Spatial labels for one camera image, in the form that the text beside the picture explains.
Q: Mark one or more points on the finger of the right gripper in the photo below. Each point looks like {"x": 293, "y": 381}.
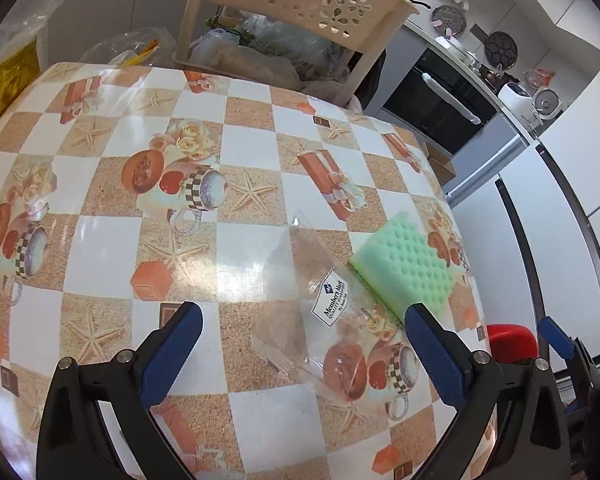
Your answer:
{"x": 570, "y": 350}

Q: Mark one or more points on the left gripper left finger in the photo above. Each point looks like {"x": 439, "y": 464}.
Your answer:
{"x": 74, "y": 442}

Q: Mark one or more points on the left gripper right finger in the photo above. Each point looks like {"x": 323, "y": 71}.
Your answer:
{"x": 532, "y": 440}

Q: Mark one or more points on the white refrigerator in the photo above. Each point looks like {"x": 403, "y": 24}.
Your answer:
{"x": 529, "y": 217}

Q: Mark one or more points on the green wavy sponge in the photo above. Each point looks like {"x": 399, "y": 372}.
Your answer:
{"x": 401, "y": 268}

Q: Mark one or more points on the clear plastic wrapper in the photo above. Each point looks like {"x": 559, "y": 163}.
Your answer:
{"x": 335, "y": 335}

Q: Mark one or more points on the patterned tablecloth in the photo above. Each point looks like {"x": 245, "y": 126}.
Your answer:
{"x": 126, "y": 191}

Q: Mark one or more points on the cardboard box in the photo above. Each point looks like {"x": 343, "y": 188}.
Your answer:
{"x": 441, "y": 163}

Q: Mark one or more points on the white rice cooker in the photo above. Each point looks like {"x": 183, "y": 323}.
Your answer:
{"x": 517, "y": 100}

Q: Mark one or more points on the black built-in oven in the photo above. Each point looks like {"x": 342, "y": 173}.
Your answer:
{"x": 440, "y": 102}

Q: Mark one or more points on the gold foil bag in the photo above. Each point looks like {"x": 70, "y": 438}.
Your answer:
{"x": 16, "y": 73}

